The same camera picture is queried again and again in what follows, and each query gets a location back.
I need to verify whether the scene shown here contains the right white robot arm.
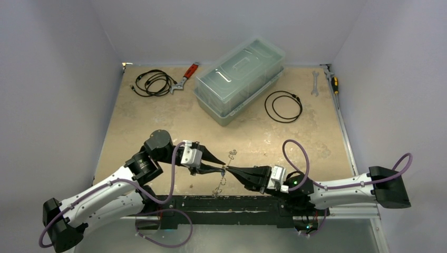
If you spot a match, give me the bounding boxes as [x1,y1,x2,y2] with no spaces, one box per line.
[227,166,411,215]

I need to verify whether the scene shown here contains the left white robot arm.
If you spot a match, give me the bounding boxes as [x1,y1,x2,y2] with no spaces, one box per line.
[38,129,225,252]

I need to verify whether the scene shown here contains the clear plastic storage box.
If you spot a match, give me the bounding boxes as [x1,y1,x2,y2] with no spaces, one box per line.
[193,37,285,127]

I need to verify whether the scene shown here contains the silver open-end spanner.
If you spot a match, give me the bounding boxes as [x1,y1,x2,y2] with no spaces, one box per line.
[311,71,319,97]

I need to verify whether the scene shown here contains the yellow black screwdriver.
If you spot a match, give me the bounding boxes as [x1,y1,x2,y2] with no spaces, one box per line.
[331,76,338,96]

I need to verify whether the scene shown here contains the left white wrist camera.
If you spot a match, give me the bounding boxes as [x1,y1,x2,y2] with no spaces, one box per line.
[180,140,202,168]

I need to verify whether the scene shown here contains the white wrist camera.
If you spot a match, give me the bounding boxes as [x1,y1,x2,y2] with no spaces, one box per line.
[180,140,202,168]
[267,166,289,193]

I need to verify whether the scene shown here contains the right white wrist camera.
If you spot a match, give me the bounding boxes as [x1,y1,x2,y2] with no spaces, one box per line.
[267,166,289,193]

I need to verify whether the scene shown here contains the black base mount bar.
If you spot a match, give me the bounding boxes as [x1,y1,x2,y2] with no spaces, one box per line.
[134,194,329,229]

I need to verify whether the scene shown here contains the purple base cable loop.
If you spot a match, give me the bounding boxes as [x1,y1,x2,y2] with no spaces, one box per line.
[135,209,193,249]

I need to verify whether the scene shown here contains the red handled adjustable wrench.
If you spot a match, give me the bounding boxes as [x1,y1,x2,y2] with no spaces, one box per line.
[170,62,200,94]

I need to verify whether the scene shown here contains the coiled black cable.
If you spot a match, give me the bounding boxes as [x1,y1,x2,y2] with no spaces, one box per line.
[264,91,303,123]

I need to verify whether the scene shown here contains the tangled black cable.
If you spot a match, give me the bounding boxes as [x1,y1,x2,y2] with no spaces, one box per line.
[130,69,178,98]

